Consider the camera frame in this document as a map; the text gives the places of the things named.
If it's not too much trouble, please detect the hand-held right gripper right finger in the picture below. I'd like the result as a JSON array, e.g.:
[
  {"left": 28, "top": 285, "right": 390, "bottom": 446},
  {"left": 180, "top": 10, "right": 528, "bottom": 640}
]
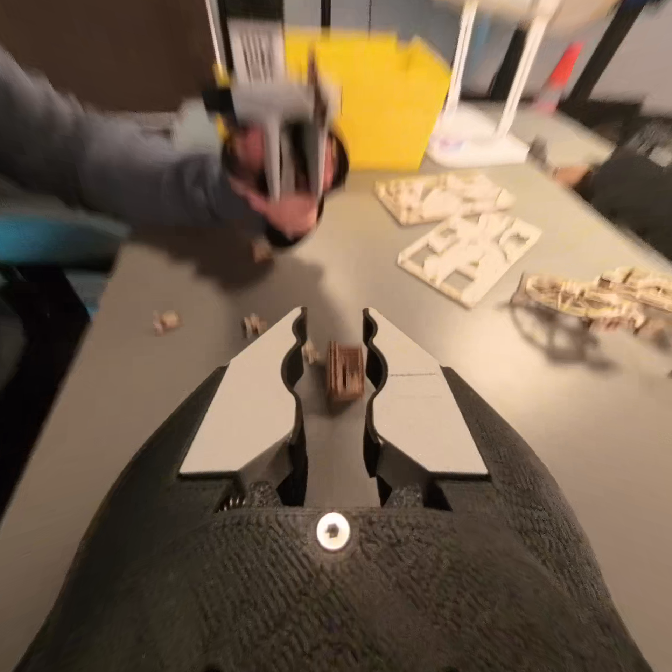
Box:
[{"left": 362, "top": 307, "right": 490, "bottom": 507}]

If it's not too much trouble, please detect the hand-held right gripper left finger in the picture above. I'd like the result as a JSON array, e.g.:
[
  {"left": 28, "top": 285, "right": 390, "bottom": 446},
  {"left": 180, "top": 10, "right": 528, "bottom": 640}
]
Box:
[{"left": 178, "top": 307, "right": 309, "bottom": 506}]

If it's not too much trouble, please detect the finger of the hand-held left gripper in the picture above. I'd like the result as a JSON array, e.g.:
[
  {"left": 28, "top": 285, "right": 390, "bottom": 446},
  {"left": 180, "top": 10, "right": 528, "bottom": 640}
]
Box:
[
  {"left": 231, "top": 83, "right": 306, "bottom": 204},
  {"left": 302, "top": 81, "right": 343, "bottom": 199}
]

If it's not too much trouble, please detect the small wooden box model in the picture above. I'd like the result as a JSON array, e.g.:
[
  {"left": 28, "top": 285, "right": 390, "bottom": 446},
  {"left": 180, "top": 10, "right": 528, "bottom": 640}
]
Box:
[{"left": 327, "top": 340, "right": 365, "bottom": 402}]

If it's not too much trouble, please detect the person's left forearm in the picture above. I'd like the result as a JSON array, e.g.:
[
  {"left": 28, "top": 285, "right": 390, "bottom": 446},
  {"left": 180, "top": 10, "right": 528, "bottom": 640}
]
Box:
[{"left": 0, "top": 44, "right": 263, "bottom": 232}]

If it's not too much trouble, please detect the wooden sheet with parts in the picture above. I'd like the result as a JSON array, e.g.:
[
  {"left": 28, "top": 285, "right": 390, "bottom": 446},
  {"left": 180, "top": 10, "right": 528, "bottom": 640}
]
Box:
[{"left": 374, "top": 170, "right": 518, "bottom": 226}]

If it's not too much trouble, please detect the wooden bicycle model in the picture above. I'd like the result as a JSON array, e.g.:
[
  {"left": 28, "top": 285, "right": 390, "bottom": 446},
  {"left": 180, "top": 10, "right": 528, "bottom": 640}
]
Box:
[{"left": 509, "top": 267, "right": 672, "bottom": 337}]

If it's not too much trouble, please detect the person's left hand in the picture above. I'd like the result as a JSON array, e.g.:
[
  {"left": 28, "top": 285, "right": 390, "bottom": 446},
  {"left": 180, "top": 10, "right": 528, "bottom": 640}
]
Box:
[{"left": 228, "top": 126, "right": 339, "bottom": 239}]

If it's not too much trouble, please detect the yellow plastic bin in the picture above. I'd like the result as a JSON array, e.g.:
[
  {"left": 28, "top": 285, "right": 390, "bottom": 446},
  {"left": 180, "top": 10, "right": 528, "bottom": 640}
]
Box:
[{"left": 283, "top": 31, "right": 452, "bottom": 171}]

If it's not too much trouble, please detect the white stand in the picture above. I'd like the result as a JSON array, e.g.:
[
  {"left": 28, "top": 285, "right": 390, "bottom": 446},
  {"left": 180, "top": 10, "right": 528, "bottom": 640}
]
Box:
[{"left": 426, "top": 0, "right": 557, "bottom": 169}]

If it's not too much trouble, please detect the wooden cutout sheet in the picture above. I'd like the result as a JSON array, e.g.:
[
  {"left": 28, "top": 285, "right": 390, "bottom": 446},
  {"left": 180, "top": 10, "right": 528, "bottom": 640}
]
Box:
[{"left": 397, "top": 212, "right": 543, "bottom": 309}]

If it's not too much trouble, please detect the blue chair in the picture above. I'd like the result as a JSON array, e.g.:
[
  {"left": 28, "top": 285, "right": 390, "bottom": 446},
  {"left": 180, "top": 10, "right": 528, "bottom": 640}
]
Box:
[{"left": 0, "top": 210, "right": 129, "bottom": 316}]

